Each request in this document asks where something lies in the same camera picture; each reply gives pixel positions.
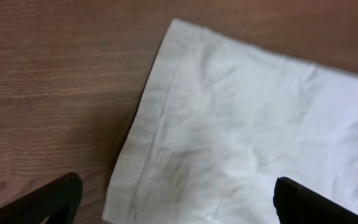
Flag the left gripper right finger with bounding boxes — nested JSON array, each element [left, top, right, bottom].
[[273, 177, 358, 224]]

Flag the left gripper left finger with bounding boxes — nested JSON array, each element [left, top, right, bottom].
[[0, 172, 83, 224]]

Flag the beige cotton shorts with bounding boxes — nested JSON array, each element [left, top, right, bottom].
[[102, 19, 358, 223]]

